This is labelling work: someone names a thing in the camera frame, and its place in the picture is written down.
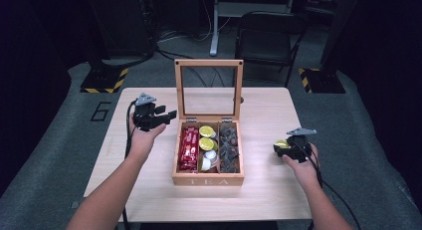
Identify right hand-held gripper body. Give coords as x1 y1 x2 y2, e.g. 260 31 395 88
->
287 127 317 164

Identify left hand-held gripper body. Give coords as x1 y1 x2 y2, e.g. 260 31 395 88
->
132 93 166 131

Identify wooden box with glass lid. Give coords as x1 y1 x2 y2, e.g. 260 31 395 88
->
171 59 246 187

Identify person's left hand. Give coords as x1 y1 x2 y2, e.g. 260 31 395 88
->
127 116 167 158

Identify person's right hand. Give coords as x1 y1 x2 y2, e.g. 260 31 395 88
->
282 143 322 188

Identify bundle of red stick packets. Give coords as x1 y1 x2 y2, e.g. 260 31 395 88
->
178 125 200 172

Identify pile of dark packets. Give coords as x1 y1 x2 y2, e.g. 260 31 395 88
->
218 123 240 173

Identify white lid capsule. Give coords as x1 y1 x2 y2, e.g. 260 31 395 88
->
203 149 219 162
199 156 213 173

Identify black stand with striped base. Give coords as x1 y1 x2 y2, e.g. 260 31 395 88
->
298 0 365 95
80 0 129 95

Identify black equipment cabinet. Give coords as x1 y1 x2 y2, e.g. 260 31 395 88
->
99 0 157 59

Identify black folding chair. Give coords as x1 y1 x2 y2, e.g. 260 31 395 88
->
233 10 311 89

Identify left hand-held gripper cable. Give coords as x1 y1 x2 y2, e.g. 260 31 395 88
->
120 100 139 230

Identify black floor cables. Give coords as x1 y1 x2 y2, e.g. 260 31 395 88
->
154 48 227 89

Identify white floor cables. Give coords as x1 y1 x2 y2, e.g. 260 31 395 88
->
157 0 234 44

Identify white metal desk frame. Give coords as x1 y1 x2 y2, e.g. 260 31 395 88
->
209 0 297 57

